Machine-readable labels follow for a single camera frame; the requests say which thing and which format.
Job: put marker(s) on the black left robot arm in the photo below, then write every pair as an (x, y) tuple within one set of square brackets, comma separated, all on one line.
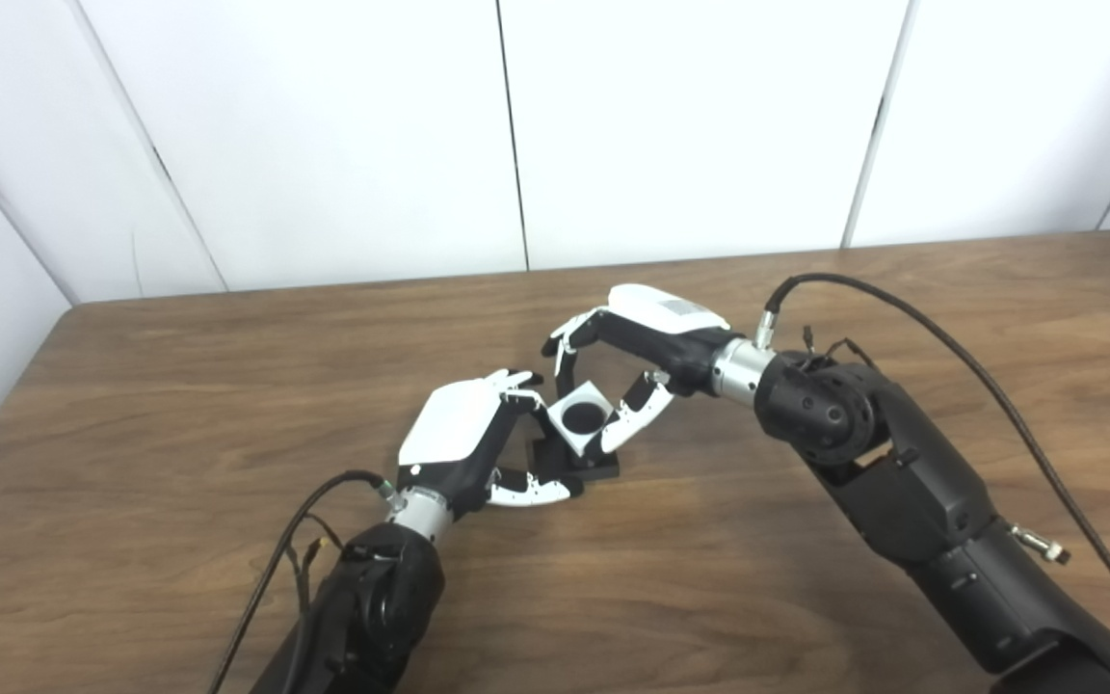
[(372, 607)]

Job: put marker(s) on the black peg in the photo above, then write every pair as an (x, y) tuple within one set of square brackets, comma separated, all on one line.
[(603, 470)]

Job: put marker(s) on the white square piece with hole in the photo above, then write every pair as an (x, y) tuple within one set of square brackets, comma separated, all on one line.
[(556, 414)]

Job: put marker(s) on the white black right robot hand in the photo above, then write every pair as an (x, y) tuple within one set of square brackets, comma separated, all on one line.
[(661, 333)]

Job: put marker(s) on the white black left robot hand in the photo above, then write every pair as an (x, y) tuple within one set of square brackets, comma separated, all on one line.
[(449, 424)]

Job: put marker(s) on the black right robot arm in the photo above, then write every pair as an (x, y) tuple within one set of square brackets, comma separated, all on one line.
[(921, 482)]

